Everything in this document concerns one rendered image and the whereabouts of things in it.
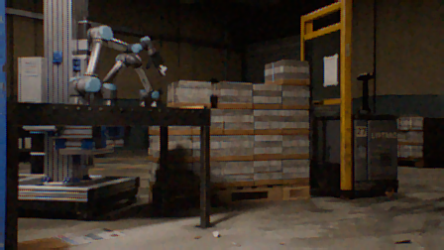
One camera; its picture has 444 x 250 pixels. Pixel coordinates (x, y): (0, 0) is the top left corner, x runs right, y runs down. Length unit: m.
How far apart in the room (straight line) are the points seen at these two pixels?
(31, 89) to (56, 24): 0.56
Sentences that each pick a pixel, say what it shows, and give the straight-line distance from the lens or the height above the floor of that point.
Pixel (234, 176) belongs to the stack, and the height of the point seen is 0.24.
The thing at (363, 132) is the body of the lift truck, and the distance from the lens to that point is 4.61.
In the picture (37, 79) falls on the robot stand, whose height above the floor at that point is 1.05.
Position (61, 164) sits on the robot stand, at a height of 0.38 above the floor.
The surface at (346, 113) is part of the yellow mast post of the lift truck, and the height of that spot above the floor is 0.80.
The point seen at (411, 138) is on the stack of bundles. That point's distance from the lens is 8.34.
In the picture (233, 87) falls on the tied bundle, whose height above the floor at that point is 1.02.
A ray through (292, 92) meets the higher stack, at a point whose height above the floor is 0.99.
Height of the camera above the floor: 0.68
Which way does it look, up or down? level
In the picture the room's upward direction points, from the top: straight up
